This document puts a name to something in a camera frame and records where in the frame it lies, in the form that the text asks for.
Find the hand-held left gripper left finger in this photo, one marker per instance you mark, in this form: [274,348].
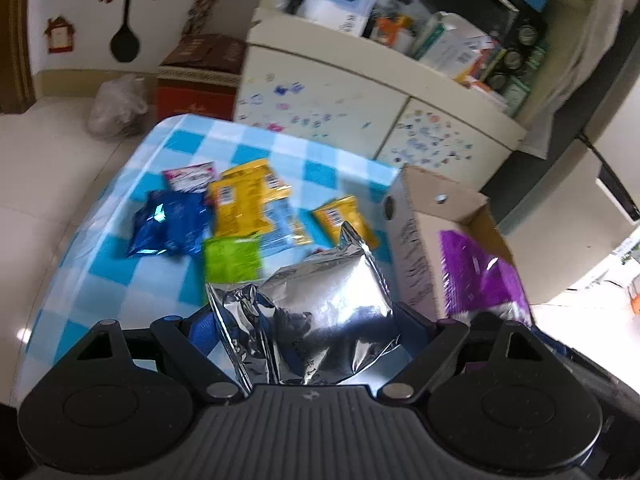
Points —
[202,325]

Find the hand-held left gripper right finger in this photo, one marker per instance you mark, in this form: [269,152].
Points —
[410,321]

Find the green snack packet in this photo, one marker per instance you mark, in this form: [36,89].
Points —
[232,259]

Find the purple snack packet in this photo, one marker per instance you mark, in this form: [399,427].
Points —
[475,275]

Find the silver foil snack packet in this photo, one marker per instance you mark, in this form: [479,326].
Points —
[320,300]

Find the blue foil snack packet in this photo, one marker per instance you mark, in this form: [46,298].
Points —
[170,222]

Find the yellow snack packet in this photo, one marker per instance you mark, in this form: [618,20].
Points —
[350,217]
[252,172]
[237,215]

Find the blue checked tablecloth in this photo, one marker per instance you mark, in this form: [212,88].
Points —
[125,290]

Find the clear snack packet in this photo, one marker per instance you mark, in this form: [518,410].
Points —
[282,222]

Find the pink and white snack packet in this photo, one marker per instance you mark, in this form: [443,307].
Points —
[190,177]

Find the clear plastic bag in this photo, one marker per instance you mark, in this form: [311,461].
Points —
[117,107]

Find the red-brown cardboard box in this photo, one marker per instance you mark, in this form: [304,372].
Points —
[197,85]

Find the cream cabinet with stickers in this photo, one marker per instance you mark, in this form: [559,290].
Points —
[325,95]

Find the white and green box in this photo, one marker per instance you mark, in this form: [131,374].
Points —
[450,45]

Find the orange box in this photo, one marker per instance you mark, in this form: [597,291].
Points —
[392,30]

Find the white cloth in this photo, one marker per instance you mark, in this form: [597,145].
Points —
[580,60]

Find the flower vase wall decal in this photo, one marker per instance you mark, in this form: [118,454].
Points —
[124,42]

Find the red house wall sticker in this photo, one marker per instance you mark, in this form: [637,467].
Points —
[60,35]

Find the wooden door frame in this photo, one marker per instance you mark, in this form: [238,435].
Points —
[15,35]

